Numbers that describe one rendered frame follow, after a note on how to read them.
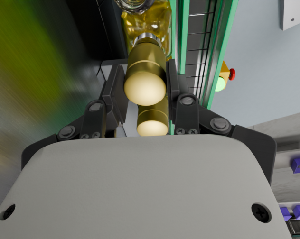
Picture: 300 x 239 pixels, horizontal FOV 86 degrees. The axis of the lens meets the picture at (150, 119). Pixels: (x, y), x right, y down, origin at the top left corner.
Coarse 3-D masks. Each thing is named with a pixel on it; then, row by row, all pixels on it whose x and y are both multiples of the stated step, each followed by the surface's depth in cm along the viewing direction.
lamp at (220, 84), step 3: (219, 78) 50; (222, 78) 50; (219, 81) 49; (222, 81) 49; (219, 84) 49; (222, 84) 50; (216, 87) 50; (219, 87) 50; (222, 87) 50; (216, 90) 51; (219, 90) 51
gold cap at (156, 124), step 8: (160, 104) 17; (144, 112) 17; (152, 112) 16; (160, 112) 17; (144, 120) 16; (152, 120) 16; (160, 120) 16; (144, 128) 17; (152, 128) 17; (160, 128) 17; (168, 128) 17
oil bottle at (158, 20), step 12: (144, 12) 16; (156, 12) 16; (168, 12) 16; (132, 24) 16; (144, 24) 16; (156, 24) 16; (168, 24) 16; (132, 36) 16; (168, 36) 17; (168, 48) 18
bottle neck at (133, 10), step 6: (114, 0) 10; (120, 0) 10; (126, 0) 10; (132, 0) 11; (138, 0) 11; (144, 0) 10; (150, 0) 10; (120, 6) 10; (126, 6) 10; (132, 6) 10; (138, 6) 10; (144, 6) 10; (150, 6) 10; (126, 12) 11; (132, 12) 10; (138, 12) 10
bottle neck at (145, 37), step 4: (140, 36) 16; (144, 36) 16; (148, 36) 15; (152, 36) 16; (156, 36) 16; (136, 40) 16; (140, 40) 15; (144, 40) 15; (148, 40) 15; (152, 40) 15; (156, 40) 16; (136, 44) 15; (156, 44) 15; (160, 44) 16
